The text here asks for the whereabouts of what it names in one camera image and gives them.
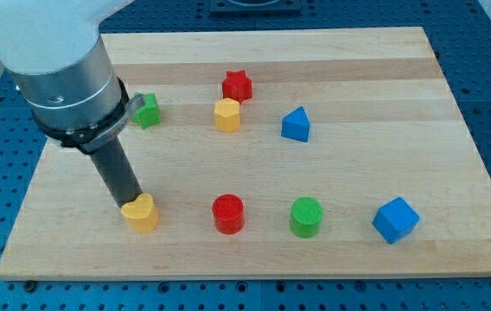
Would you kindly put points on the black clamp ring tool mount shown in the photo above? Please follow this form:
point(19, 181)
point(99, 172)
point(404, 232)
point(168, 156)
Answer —
point(95, 136)

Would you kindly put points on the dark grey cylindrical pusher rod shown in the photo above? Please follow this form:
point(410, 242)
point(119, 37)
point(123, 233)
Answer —
point(116, 172)

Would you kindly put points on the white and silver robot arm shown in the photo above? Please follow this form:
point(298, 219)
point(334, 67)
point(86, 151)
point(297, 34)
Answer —
point(54, 52)

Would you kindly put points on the green star block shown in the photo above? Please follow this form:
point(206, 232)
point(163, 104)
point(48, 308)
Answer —
point(149, 114)

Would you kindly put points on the red star block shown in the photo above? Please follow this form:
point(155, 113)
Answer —
point(237, 86)

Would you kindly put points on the yellow heart block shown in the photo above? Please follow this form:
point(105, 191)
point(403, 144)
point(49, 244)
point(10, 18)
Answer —
point(141, 214)

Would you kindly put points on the yellow hexagon block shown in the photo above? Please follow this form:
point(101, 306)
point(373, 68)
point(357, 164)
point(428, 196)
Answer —
point(227, 115)

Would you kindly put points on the red cylinder block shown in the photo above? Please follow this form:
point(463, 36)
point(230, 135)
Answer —
point(229, 214)

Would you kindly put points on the dark square mounting plate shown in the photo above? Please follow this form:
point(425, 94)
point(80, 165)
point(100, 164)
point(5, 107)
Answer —
point(223, 7)

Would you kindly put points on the blue triangle block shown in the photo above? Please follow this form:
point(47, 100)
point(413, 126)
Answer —
point(296, 125)

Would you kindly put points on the green cylinder block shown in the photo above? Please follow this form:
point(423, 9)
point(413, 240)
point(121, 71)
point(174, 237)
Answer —
point(306, 215)

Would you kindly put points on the light wooden board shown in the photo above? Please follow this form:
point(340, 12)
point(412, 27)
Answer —
point(383, 124)

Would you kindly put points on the blue cube block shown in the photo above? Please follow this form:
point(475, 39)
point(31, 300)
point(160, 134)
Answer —
point(395, 220)

